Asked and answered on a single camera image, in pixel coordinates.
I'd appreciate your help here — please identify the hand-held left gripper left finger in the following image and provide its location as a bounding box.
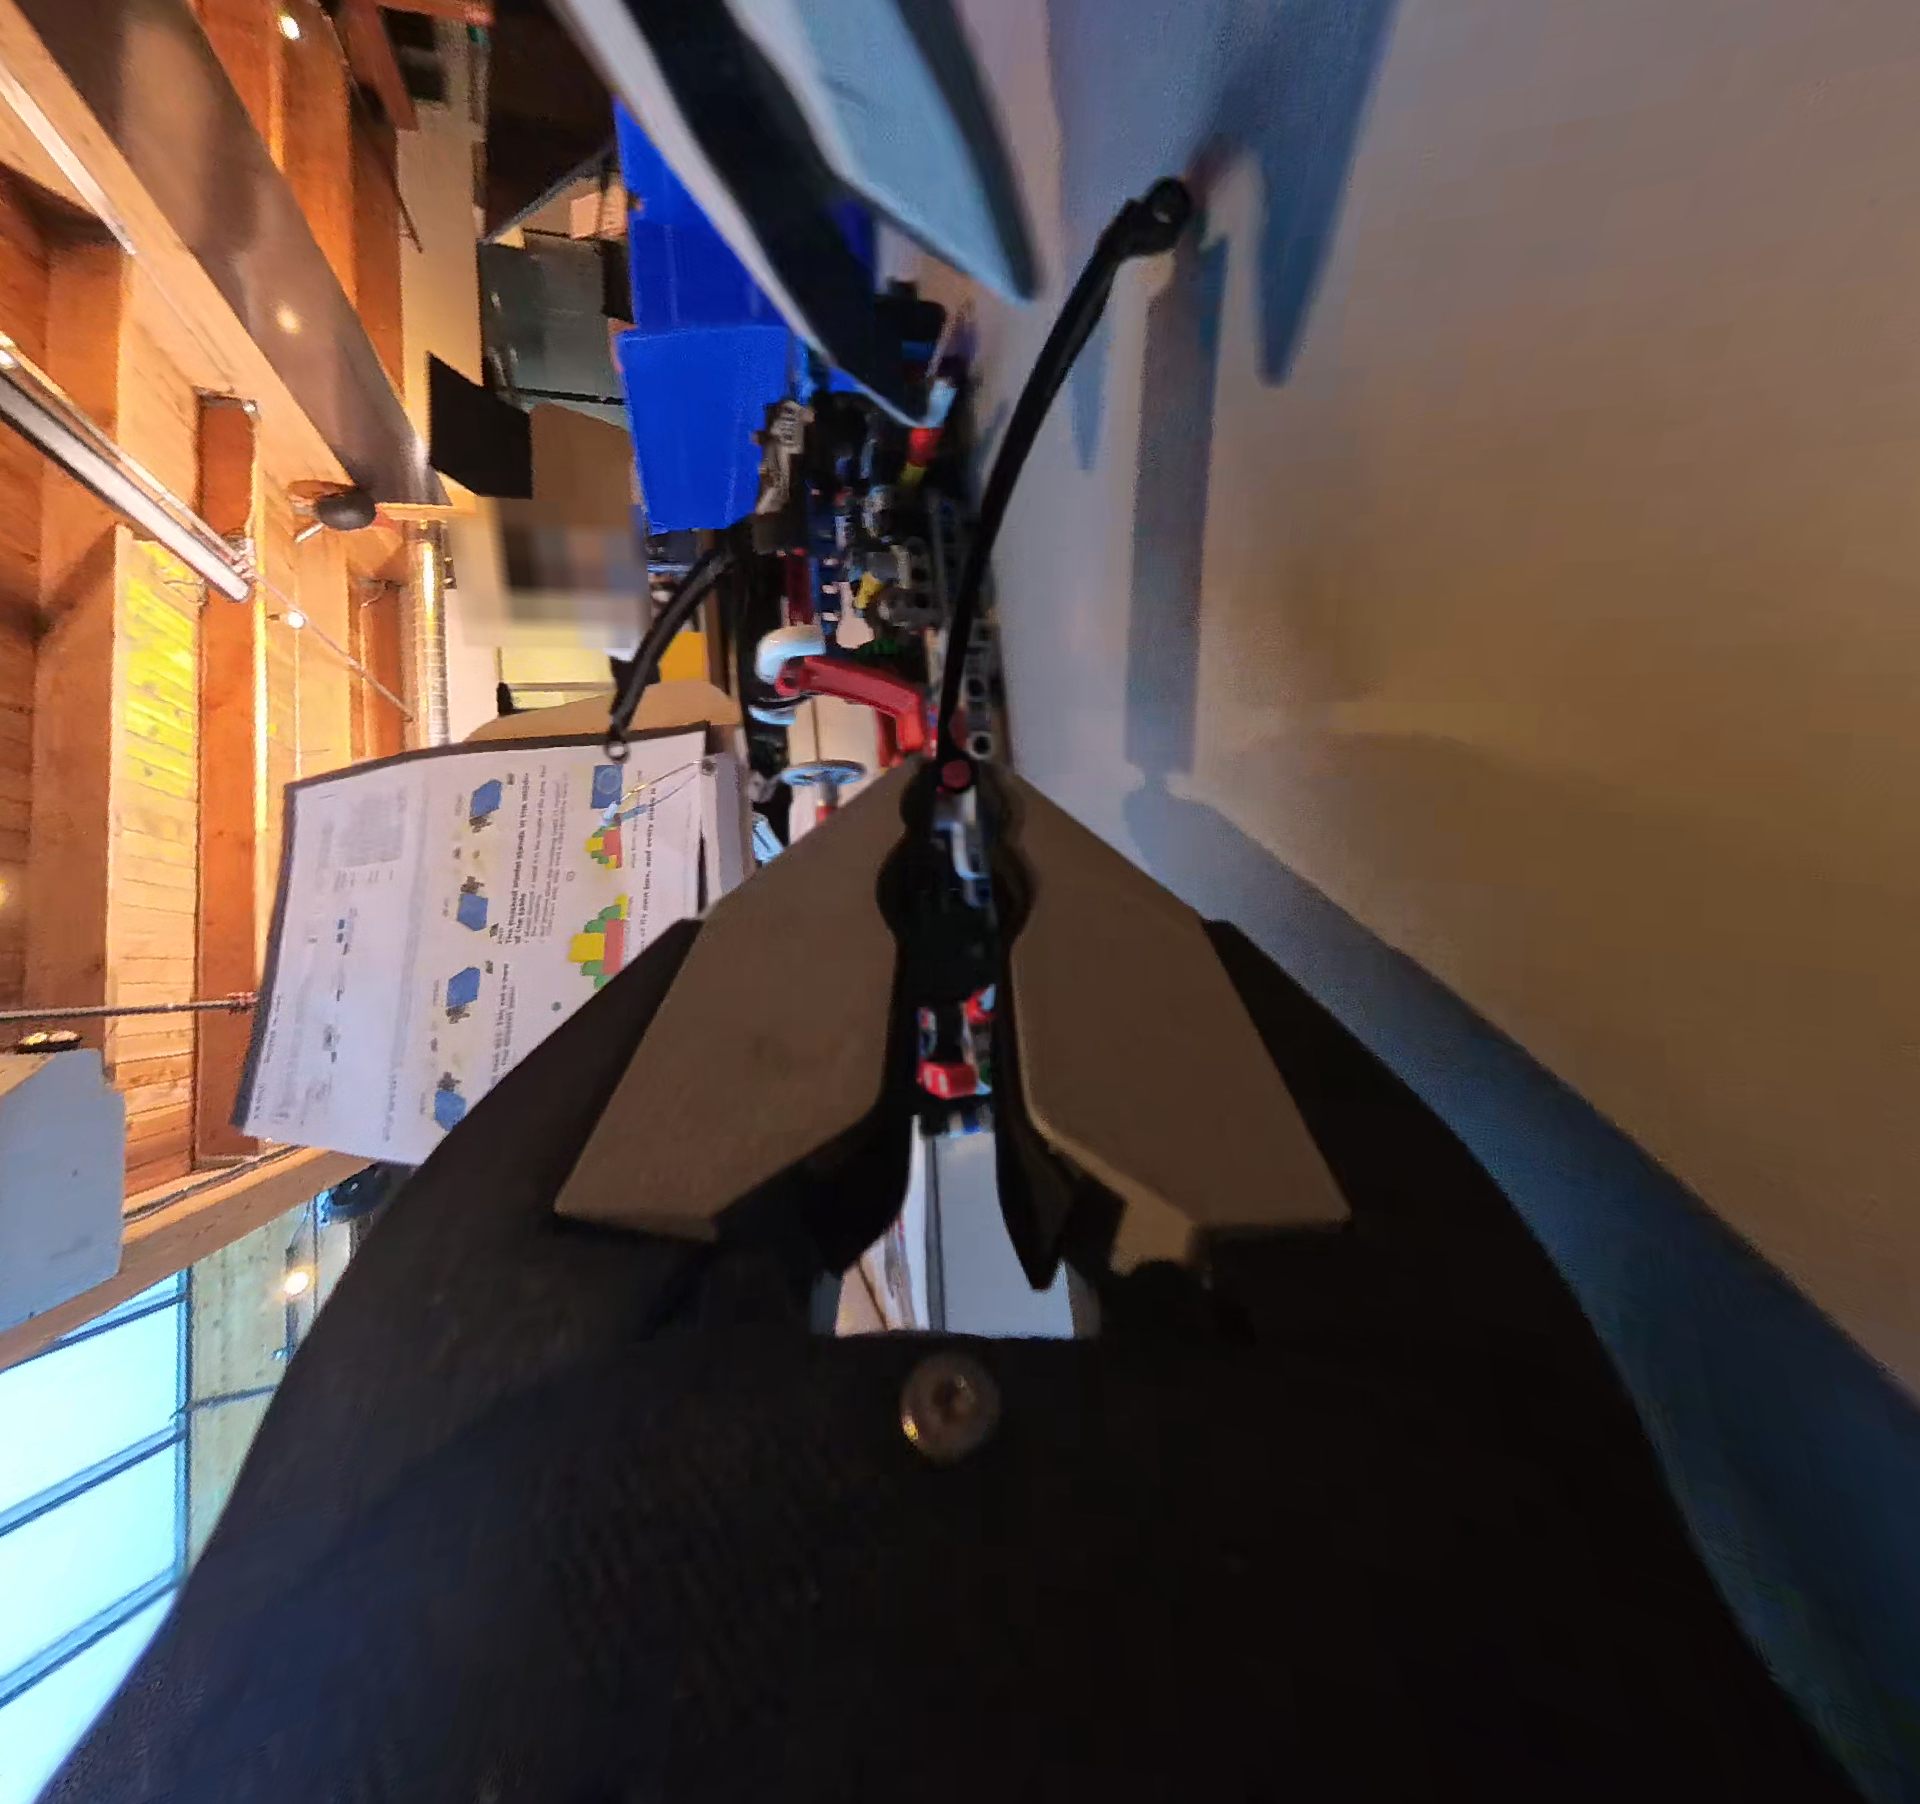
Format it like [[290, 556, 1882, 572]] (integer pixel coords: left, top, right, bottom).
[[552, 767, 928, 1271]]

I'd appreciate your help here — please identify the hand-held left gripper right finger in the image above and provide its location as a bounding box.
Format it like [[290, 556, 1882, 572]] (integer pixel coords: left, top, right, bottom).
[[974, 767, 1357, 1292]]

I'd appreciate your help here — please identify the toy brick car model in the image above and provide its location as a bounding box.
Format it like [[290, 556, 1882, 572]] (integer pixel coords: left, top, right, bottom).
[[743, 288, 1022, 1147]]

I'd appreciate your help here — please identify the red striped black curved panel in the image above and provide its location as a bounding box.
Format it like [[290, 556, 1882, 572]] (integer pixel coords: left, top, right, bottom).
[[930, 176, 1199, 803]]

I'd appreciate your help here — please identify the grey desk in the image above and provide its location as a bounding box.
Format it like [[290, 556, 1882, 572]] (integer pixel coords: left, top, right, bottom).
[[884, 0, 1920, 1804]]

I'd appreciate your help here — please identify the printed paper sheet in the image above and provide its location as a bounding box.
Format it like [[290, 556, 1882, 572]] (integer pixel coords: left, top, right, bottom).
[[233, 728, 753, 1169]]

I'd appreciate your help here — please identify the blue plastic bin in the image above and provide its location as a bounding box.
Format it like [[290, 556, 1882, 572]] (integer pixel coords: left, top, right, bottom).
[[613, 101, 890, 535]]

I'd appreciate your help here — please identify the grey box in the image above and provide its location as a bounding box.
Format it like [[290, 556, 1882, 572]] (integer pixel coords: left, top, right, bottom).
[[0, 1050, 131, 1331]]

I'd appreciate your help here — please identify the window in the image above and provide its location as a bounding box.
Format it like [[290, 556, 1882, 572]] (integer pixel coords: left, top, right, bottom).
[[0, 1271, 198, 1777]]

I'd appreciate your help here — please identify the grey flat panel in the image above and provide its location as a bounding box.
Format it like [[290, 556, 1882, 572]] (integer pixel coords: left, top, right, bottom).
[[495, 0, 1045, 305]]

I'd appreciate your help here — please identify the black cord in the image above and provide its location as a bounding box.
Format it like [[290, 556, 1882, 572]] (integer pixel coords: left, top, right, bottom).
[[605, 545, 741, 767]]

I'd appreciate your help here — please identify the metal duct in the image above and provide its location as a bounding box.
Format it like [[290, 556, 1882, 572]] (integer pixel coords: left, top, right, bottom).
[[480, 236, 633, 413]]

